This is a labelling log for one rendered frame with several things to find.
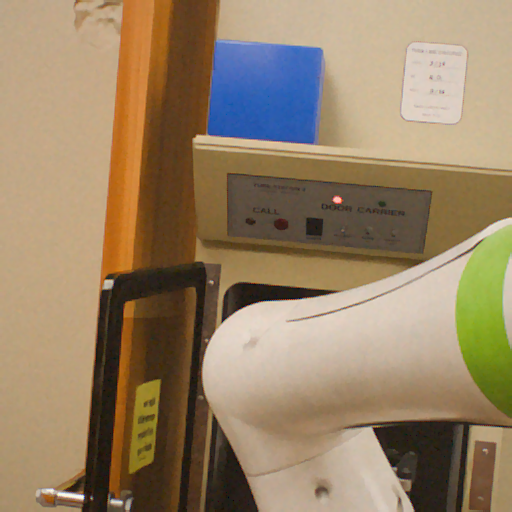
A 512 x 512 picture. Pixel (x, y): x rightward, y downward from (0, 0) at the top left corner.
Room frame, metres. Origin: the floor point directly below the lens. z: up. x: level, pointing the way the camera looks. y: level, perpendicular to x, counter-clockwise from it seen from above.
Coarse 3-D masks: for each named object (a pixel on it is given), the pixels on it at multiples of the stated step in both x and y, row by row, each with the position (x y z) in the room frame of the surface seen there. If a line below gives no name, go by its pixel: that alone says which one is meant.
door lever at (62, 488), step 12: (60, 480) 1.10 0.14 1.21; (72, 480) 1.11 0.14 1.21; (84, 480) 1.13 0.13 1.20; (36, 492) 1.07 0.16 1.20; (48, 492) 1.07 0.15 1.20; (60, 492) 1.07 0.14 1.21; (72, 492) 1.07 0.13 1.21; (48, 504) 1.07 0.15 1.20; (60, 504) 1.07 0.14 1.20; (72, 504) 1.07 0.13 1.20
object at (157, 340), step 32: (192, 288) 1.27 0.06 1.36; (128, 320) 1.07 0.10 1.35; (160, 320) 1.17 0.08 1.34; (192, 320) 1.28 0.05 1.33; (96, 352) 1.02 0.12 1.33; (128, 352) 1.08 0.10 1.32; (160, 352) 1.18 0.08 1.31; (192, 352) 1.29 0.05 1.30; (96, 384) 1.02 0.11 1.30; (128, 384) 1.09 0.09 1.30; (160, 384) 1.19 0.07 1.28; (96, 416) 1.02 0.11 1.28; (128, 416) 1.10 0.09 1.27; (160, 416) 1.20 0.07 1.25; (96, 448) 1.02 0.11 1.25; (128, 448) 1.11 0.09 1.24; (160, 448) 1.21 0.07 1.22; (128, 480) 1.11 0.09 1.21; (160, 480) 1.22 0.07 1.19
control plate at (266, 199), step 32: (256, 192) 1.25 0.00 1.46; (288, 192) 1.25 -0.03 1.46; (320, 192) 1.24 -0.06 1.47; (352, 192) 1.24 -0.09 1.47; (384, 192) 1.23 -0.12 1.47; (416, 192) 1.23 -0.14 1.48; (256, 224) 1.29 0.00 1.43; (288, 224) 1.28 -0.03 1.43; (352, 224) 1.27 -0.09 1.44; (384, 224) 1.26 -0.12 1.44; (416, 224) 1.26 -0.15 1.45
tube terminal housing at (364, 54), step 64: (256, 0) 1.33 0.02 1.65; (320, 0) 1.33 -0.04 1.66; (384, 0) 1.32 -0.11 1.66; (448, 0) 1.32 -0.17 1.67; (384, 64) 1.32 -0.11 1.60; (320, 128) 1.33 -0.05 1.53; (384, 128) 1.32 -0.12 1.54; (448, 128) 1.32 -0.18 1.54; (256, 256) 1.33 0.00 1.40; (320, 256) 1.33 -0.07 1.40
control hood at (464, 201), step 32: (224, 160) 1.23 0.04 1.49; (256, 160) 1.23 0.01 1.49; (288, 160) 1.22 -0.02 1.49; (320, 160) 1.22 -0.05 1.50; (352, 160) 1.21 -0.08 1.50; (384, 160) 1.21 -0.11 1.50; (416, 160) 1.21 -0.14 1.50; (448, 160) 1.20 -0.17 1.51; (480, 160) 1.21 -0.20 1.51; (224, 192) 1.26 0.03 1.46; (448, 192) 1.23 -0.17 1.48; (480, 192) 1.22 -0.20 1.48; (224, 224) 1.29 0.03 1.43; (448, 224) 1.26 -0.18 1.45; (480, 224) 1.25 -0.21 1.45; (384, 256) 1.30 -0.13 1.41; (416, 256) 1.29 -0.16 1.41
